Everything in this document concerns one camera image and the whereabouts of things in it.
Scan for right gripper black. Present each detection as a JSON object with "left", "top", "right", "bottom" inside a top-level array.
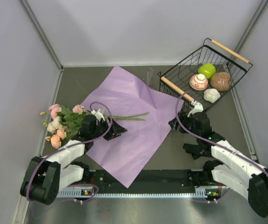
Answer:
[{"left": 169, "top": 111, "right": 201, "bottom": 139}]

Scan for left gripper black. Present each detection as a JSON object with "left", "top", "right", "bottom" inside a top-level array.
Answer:
[{"left": 91, "top": 116, "right": 127, "bottom": 140}]

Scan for pink wrapping paper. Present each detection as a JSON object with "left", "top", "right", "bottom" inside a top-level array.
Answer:
[{"left": 80, "top": 65, "right": 186, "bottom": 189}]

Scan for black ribbon gold lettering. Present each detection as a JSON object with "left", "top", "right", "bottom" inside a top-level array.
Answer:
[{"left": 183, "top": 139, "right": 212, "bottom": 160}]

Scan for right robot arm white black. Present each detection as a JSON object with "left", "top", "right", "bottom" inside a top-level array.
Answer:
[{"left": 169, "top": 111, "right": 268, "bottom": 217}]

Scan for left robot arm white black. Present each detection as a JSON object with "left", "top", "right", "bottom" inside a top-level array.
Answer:
[{"left": 20, "top": 115, "right": 127, "bottom": 205}]

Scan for clear glass vase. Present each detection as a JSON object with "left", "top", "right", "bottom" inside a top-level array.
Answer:
[{"left": 146, "top": 68, "right": 154, "bottom": 88}]

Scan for white flower-shaped cup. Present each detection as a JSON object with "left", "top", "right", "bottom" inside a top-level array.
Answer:
[{"left": 204, "top": 89, "right": 220, "bottom": 104}]

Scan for white red patterned bowl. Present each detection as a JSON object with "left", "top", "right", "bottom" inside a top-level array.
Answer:
[{"left": 189, "top": 74, "right": 208, "bottom": 91}]

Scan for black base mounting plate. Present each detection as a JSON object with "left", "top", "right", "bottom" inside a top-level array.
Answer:
[{"left": 85, "top": 169, "right": 205, "bottom": 194}]

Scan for brown ceramic pot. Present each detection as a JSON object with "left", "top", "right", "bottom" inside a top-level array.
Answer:
[{"left": 210, "top": 72, "right": 231, "bottom": 91}]

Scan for green square cup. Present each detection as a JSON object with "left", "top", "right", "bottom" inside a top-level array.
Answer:
[{"left": 197, "top": 63, "right": 216, "bottom": 79}]

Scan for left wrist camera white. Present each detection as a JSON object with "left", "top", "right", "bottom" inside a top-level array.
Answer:
[{"left": 91, "top": 109, "right": 106, "bottom": 122}]

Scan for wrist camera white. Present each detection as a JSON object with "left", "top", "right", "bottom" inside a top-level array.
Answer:
[
  {"left": 91, "top": 109, "right": 106, "bottom": 122},
  {"left": 187, "top": 100, "right": 204, "bottom": 117}
]

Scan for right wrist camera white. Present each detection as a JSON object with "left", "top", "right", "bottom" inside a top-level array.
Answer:
[{"left": 187, "top": 100, "right": 204, "bottom": 117}]

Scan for black wire basket wooden handles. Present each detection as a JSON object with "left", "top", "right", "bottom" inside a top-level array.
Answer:
[{"left": 158, "top": 38, "right": 253, "bottom": 112}]

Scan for aluminium rail with cable duct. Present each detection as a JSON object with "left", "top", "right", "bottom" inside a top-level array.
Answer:
[{"left": 26, "top": 169, "right": 268, "bottom": 200}]

